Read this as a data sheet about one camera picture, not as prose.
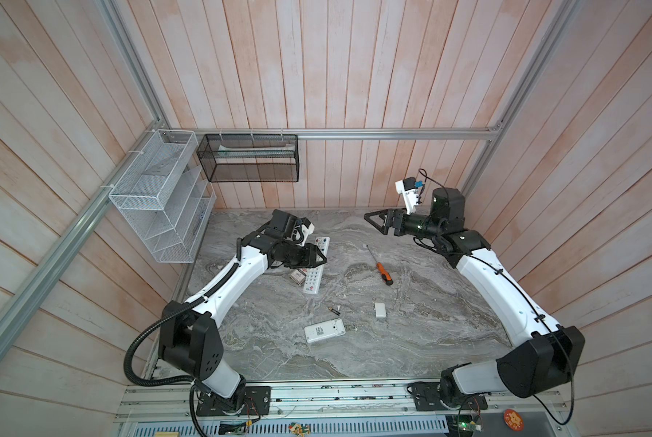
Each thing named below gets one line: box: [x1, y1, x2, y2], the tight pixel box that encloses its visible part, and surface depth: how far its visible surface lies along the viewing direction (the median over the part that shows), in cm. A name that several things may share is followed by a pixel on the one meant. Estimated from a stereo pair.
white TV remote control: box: [303, 236, 331, 295], surface depth 79 cm
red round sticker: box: [503, 408, 525, 432], surface depth 71 cm
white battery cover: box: [375, 302, 387, 318], surface depth 92 cm
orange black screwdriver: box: [366, 244, 394, 286], surface depth 100 cm
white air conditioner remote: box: [304, 318, 347, 344], surface depth 87 cm
